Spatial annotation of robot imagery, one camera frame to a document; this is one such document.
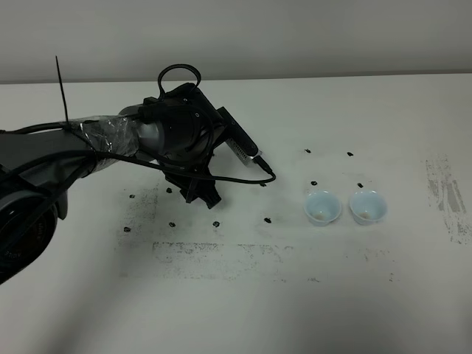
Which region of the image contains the black cable tie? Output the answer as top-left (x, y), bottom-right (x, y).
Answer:
top-left (55, 55), bottom-right (71, 129)

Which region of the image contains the left light blue teacup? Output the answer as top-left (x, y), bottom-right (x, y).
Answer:
top-left (303, 190), bottom-right (342, 226)

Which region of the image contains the right light blue teacup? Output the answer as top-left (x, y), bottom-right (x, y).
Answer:
top-left (348, 190), bottom-right (388, 226)

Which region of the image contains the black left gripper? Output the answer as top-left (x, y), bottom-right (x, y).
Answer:
top-left (142, 83), bottom-right (221, 209)

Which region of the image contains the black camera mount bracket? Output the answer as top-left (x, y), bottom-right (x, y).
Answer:
top-left (212, 107), bottom-right (236, 148)

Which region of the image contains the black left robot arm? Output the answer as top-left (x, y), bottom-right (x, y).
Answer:
top-left (1, 83), bottom-right (229, 281)

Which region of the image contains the black left camera cable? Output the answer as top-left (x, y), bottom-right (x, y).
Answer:
top-left (0, 64), bottom-right (277, 229)

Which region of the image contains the light blue teacup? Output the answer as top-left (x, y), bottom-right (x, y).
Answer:
top-left (303, 190), bottom-right (342, 226)
top-left (348, 190), bottom-right (388, 226)

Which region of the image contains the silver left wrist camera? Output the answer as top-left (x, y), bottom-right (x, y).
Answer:
top-left (225, 119), bottom-right (261, 166)

